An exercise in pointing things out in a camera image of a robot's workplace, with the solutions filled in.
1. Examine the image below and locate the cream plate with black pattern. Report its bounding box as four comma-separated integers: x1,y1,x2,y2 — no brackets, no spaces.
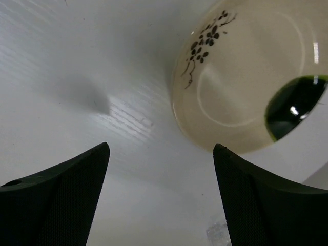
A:
172,1,327,154

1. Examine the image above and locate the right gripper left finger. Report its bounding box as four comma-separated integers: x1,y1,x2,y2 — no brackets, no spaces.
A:
1,142,110,245

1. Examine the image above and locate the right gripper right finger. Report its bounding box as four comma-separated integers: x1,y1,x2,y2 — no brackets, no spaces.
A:
213,144,327,245

